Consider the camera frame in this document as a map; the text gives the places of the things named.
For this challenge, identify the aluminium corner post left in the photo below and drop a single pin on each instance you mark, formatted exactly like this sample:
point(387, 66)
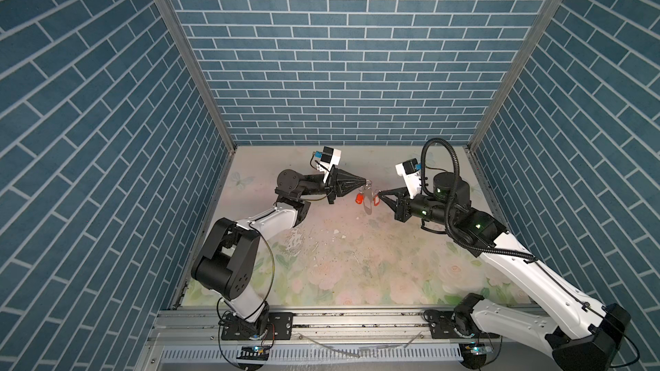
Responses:
point(172, 23)

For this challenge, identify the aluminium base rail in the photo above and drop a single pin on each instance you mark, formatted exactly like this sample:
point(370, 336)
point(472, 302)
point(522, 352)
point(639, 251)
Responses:
point(347, 325)

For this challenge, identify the white slotted cable duct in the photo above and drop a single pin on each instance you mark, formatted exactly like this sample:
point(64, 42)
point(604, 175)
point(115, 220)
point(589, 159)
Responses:
point(304, 354)

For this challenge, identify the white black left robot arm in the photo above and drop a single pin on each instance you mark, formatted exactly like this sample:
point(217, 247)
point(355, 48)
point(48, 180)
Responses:
point(225, 263)

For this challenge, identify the aluminium corner post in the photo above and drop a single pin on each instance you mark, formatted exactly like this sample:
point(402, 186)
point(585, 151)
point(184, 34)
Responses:
point(531, 40)
point(172, 23)

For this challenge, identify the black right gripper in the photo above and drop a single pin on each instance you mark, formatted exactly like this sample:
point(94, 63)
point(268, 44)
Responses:
point(400, 205)

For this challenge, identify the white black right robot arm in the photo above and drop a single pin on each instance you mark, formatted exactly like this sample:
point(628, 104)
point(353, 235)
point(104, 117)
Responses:
point(577, 331)

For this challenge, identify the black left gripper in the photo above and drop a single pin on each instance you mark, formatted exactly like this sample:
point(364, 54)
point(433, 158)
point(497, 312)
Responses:
point(339, 186)

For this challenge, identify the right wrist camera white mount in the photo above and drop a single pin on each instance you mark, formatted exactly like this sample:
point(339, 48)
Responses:
point(410, 171)

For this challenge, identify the aluminium corner post right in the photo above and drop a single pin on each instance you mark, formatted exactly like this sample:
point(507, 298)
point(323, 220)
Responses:
point(531, 40)

